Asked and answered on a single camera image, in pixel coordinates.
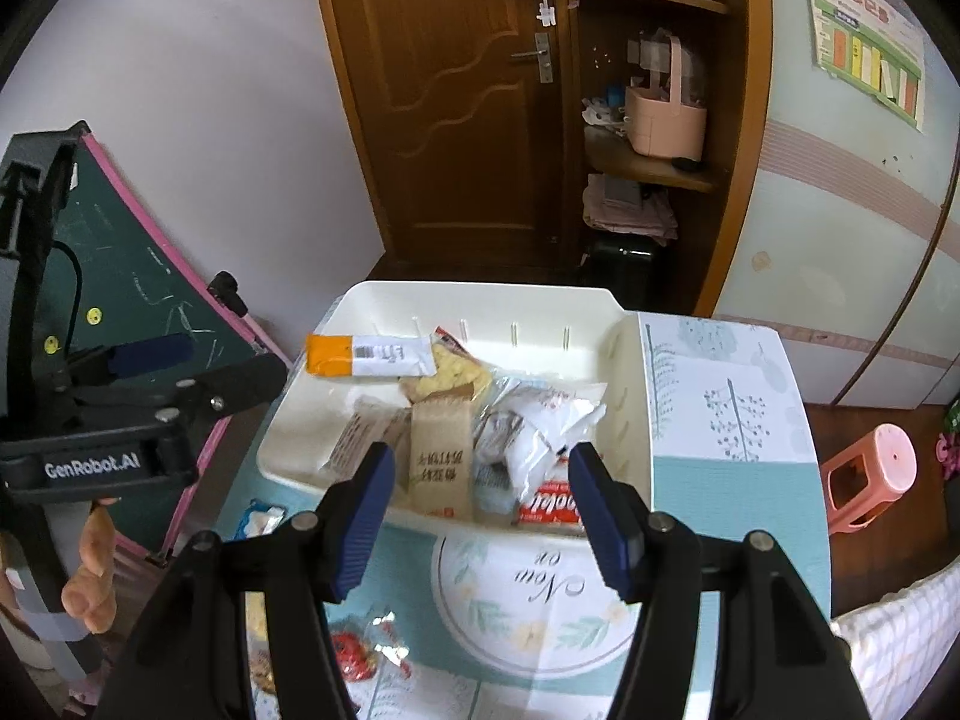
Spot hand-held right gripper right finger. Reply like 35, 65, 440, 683
568, 441, 872, 720

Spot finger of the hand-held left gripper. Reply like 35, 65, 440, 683
142, 351, 290, 430
67, 331, 194, 392

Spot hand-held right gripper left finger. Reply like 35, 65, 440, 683
94, 441, 397, 720

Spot red and white cookie packet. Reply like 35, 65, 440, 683
516, 475, 595, 536

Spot clear packet of biscuits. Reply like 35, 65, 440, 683
320, 396, 413, 476

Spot white plastic storage bin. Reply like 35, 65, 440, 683
256, 281, 662, 539

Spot beige cracker packet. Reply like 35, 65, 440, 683
408, 381, 479, 521

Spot pale blue packet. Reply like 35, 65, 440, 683
472, 461, 520, 524

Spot white crinkled snack packet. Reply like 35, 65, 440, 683
480, 379, 608, 500

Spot orange and white snack bar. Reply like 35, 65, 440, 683
305, 333, 438, 380

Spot clear packet of yellow cookies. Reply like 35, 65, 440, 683
241, 591, 275, 647
400, 325, 500, 401

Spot person's left hand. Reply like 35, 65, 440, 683
61, 496, 121, 638

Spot pink framed chalkboard easel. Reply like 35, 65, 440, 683
41, 118, 292, 567

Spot blue snack packet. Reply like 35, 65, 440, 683
235, 499, 288, 542

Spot small red snack packet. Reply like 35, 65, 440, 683
328, 610, 413, 685

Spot tree print tablecloth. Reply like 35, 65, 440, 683
217, 311, 835, 720

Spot clear packet of brown nuts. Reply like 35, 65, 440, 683
247, 648, 281, 700

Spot black box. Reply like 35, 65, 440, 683
583, 235, 664, 295

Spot pink plastic stool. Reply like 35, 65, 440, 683
820, 423, 919, 539

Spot pile of folded cloths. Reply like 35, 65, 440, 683
583, 173, 678, 242

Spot brown wooden door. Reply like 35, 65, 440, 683
307, 0, 590, 275

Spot checkered blanket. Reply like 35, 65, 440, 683
829, 561, 960, 720

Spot pastel flowered wardrobe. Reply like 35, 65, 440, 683
705, 0, 960, 412

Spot small shelf trinkets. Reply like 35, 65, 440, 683
582, 85, 629, 130

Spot wooden corner shelf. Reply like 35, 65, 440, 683
561, 0, 775, 317

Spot black cable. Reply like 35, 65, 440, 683
46, 240, 85, 357

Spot pink handled basket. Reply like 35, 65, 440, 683
623, 34, 708, 164

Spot metal door handle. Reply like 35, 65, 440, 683
510, 31, 557, 85

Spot wall poster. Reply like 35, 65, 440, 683
799, 0, 929, 134

